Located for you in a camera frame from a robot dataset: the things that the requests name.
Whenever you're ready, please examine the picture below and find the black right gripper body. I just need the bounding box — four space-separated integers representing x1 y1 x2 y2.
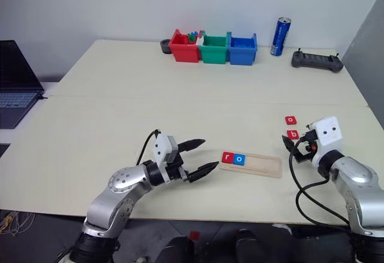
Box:
292 130 319 163

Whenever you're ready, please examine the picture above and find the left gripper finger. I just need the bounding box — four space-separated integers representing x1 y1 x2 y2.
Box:
177 138 206 154
187 161 220 184

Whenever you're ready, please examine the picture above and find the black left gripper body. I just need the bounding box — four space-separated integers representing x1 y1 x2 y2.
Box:
166 151 193 184

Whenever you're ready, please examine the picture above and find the red letter r block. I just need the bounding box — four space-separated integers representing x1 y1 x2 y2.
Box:
221 151 236 165

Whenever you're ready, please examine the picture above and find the long wooden letter tray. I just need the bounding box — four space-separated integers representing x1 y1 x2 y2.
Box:
218 151 283 180

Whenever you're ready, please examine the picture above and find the dark rounded shape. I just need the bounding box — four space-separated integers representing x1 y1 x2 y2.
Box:
155 235 196 263
235 229 271 263

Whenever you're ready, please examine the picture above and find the dark grey remote controller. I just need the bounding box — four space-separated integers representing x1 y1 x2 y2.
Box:
290 48 344 73

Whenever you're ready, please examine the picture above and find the red plastic bin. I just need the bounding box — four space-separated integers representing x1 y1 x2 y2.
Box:
167 28 202 63

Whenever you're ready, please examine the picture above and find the green plastic bin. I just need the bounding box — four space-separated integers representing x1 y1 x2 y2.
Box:
197 30 232 65

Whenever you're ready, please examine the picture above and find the black round holder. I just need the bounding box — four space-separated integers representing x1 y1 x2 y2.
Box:
160 38 175 55

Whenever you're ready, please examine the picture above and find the blue plastic bin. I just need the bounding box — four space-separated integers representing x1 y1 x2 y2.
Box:
226 31 259 66

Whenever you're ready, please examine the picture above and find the grey partition panel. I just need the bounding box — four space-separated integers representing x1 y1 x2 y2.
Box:
341 0 384 162

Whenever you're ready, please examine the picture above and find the blue drink can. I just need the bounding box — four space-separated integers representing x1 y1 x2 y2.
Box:
269 16 292 57

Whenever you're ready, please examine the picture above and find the dark laptop computer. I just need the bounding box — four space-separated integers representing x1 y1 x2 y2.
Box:
0 40 49 130

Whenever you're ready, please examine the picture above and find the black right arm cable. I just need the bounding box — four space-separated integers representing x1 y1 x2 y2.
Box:
288 139 352 226

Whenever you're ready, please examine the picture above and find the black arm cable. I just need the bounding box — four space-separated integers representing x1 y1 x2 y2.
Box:
136 129 161 166
288 139 352 226

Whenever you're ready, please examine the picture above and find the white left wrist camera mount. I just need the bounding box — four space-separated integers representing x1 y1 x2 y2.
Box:
152 133 180 185

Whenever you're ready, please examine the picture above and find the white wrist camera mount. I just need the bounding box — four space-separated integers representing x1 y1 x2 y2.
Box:
305 115 344 168
152 133 180 185

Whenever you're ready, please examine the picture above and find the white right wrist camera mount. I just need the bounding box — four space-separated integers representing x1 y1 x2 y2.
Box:
305 115 344 168

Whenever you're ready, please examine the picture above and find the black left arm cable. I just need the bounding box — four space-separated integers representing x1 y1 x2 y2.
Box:
136 129 161 166

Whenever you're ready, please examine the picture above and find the bundle of light wires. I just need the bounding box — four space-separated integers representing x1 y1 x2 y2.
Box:
0 210 34 237

